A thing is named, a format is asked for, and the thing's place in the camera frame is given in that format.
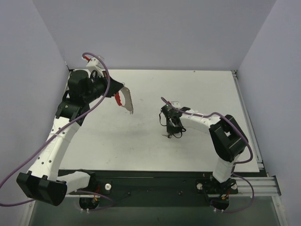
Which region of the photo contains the red handled metal keyring holder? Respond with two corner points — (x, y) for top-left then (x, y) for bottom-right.
(114, 86), (134, 114)

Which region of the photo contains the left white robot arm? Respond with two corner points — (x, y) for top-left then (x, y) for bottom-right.
(16, 70), (124, 206)

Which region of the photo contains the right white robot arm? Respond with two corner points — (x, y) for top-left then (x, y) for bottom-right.
(160, 105), (249, 183)

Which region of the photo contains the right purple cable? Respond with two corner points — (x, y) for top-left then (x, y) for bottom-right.
(160, 96), (256, 212)

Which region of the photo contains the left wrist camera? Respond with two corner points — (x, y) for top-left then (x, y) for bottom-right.
(82, 56), (105, 73)

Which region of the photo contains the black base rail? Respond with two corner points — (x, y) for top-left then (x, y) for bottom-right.
(76, 170), (238, 207)

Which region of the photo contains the aluminium frame rail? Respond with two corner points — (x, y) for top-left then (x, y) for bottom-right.
(231, 70), (281, 199)

